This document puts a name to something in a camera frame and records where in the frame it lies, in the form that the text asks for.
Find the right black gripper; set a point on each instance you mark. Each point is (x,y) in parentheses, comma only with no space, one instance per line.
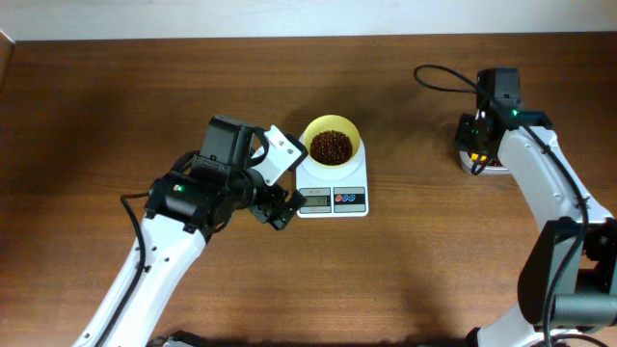
(463,139)

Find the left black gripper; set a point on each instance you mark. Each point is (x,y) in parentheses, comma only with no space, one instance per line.
(266,211)

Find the red beans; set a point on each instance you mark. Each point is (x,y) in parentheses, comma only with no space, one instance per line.
(331,148)

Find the yellow measuring scoop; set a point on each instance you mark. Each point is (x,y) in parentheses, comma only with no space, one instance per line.
(477,157)

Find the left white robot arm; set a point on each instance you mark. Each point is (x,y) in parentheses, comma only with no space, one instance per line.
(167,243)

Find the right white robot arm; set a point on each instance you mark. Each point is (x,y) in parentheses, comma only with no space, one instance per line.
(567,287)

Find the white digital kitchen scale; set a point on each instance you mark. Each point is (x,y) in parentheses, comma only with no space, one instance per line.
(334,191)

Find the yellow plastic bowl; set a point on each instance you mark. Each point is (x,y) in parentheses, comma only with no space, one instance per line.
(332,122)

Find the clear plastic food container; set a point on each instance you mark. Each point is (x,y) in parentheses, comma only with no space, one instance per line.
(493,167)

